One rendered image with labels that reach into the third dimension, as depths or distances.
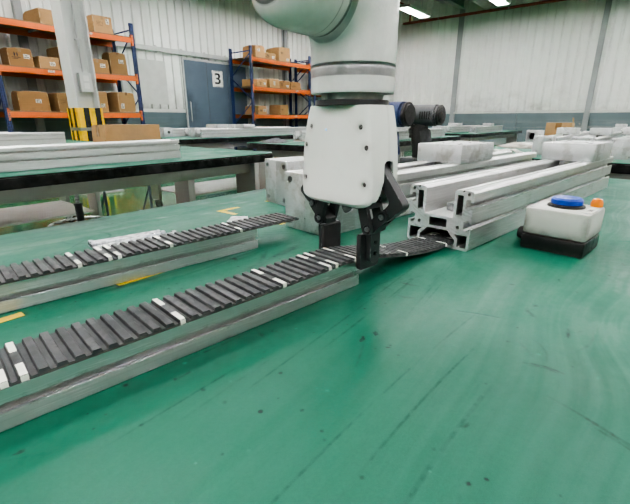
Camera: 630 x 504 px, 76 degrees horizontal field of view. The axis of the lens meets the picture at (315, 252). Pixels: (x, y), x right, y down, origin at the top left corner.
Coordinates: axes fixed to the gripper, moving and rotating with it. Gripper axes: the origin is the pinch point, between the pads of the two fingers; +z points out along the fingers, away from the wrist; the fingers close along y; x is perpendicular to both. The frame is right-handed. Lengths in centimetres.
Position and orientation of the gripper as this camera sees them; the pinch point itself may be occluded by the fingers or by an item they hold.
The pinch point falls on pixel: (347, 245)
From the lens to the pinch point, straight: 46.2
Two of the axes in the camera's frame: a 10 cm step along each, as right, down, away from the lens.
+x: 7.2, -2.2, 6.6
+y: 6.9, 2.3, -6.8
